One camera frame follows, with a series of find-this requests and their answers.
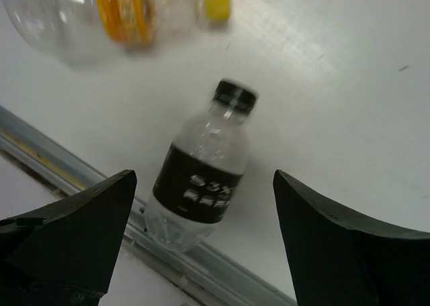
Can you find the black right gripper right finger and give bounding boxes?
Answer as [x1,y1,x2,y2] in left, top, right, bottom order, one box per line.
[273,170,429,305]

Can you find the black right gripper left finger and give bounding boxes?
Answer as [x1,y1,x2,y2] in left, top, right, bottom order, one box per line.
[1,170,137,305]

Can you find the clear bottle black label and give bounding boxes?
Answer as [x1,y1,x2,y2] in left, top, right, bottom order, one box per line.
[142,79,259,252]

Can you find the clear bottle orange label yellow cap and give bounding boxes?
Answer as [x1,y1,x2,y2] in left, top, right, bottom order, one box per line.
[2,0,232,66]

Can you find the aluminium table frame rail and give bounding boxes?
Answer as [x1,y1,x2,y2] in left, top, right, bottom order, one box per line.
[1,109,294,305]

